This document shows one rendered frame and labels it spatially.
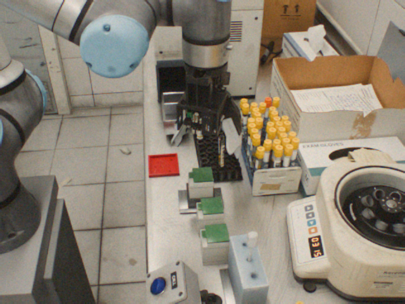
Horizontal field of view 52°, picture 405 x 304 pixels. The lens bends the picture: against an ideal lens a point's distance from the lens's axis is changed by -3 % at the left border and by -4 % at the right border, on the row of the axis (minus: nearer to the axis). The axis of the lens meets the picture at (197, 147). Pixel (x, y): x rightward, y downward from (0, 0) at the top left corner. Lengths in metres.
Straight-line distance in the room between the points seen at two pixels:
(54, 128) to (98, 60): 2.16
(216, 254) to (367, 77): 0.68
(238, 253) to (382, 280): 0.24
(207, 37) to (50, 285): 0.52
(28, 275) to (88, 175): 1.55
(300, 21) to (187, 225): 0.93
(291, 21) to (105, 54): 1.10
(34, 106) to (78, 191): 1.41
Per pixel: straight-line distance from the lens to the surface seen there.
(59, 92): 2.70
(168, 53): 1.11
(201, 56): 0.66
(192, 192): 0.85
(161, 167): 0.97
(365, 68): 1.21
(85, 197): 2.18
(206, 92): 0.70
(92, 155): 2.42
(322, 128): 0.95
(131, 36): 0.50
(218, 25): 0.64
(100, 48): 0.51
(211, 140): 1.01
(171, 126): 1.02
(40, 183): 0.94
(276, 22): 1.54
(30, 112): 0.83
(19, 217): 0.81
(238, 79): 1.18
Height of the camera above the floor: 1.53
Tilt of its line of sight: 40 degrees down
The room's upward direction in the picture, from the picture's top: straight up
